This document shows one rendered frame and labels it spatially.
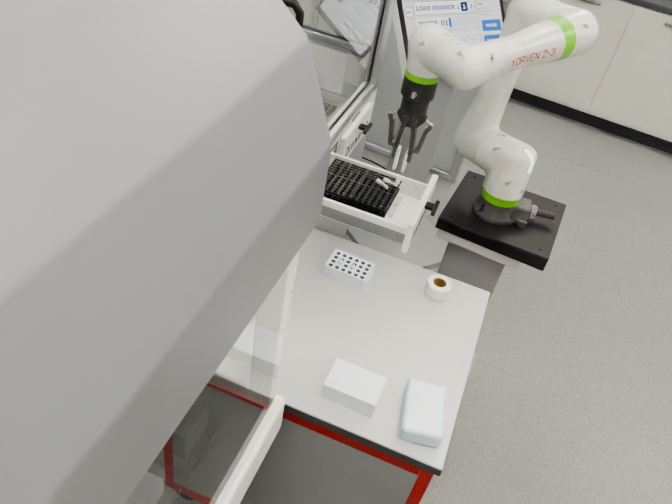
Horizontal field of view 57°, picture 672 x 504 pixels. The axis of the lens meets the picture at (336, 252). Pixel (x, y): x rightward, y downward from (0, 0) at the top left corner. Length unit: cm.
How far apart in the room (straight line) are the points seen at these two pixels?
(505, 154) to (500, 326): 114
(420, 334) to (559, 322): 148
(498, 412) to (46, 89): 227
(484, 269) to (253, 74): 153
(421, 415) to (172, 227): 98
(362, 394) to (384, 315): 32
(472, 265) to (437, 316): 44
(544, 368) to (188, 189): 238
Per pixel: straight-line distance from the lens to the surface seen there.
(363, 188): 187
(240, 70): 70
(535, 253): 199
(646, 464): 276
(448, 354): 165
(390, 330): 166
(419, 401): 148
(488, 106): 203
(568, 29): 183
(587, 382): 289
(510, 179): 198
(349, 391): 144
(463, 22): 266
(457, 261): 214
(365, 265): 177
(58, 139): 53
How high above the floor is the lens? 196
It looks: 41 degrees down
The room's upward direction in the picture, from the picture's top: 12 degrees clockwise
